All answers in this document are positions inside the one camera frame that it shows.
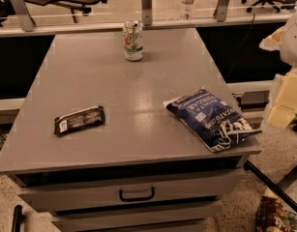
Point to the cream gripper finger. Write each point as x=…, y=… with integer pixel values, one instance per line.
x=283, y=100

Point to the black rxbar chocolate wrapper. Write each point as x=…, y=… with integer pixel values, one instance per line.
x=80, y=120

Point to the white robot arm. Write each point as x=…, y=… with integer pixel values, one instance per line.
x=285, y=39

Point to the blue potato chips bag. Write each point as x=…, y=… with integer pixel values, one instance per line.
x=216, y=123

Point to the colourful snack bag on floor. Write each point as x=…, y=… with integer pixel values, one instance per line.
x=271, y=216

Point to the clear plastic water bottle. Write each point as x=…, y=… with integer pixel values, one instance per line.
x=187, y=9

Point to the white green soda can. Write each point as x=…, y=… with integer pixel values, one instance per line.
x=133, y=42

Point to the grey drawer cabinet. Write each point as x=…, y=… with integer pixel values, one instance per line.
x=76, y=177

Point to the black drawer handle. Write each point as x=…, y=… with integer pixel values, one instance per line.
x=136, y=195

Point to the grey metal railing post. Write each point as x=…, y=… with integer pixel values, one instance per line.
x=26, y=22

